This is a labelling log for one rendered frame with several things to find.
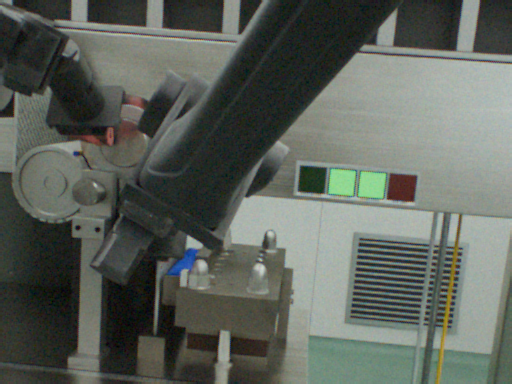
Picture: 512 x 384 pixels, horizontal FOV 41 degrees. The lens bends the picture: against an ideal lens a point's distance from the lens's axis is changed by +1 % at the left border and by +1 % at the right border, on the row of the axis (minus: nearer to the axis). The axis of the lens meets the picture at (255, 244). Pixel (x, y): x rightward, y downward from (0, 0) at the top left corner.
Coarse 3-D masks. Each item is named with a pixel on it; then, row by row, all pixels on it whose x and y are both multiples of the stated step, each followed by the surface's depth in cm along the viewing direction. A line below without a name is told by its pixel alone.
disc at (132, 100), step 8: (128, 96) 106; (136, 96) 106; (128, 104) 106; (136, 104) 106; (144, 104) 106; (88, 144) 108; (88, 152) 108; (88, 160) 108; (96, 168) 108; (120, 184) 108
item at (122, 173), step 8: (128, 112) 105; (136, 112) 105; (136, 120) 106; (96, 152) 107; (96, 160) 107; (104, 160) 107; (104, 168) 107; (112, 168) 107; (120, 168) 107; (128, 168) 107; (120, 176) 107; (128, 176) 107
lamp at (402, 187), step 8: (392, 176) 137; (400, 176) 136; (408, 176) 136; (392, 184) 137; (400, 184) 137; (408, 184) 137; (392, 192) 137; (400, 192) 137; (408, 192) 137; (408, 200) 137
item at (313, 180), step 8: (304, 168) 138; (312, 168) 137; (320, 168) 137; (304, 176) 138; (312, 176) 138; (320, 176) 138; (304, 184) 138; (312, 184) 138; (320, 184) 138; (320, 192) 138
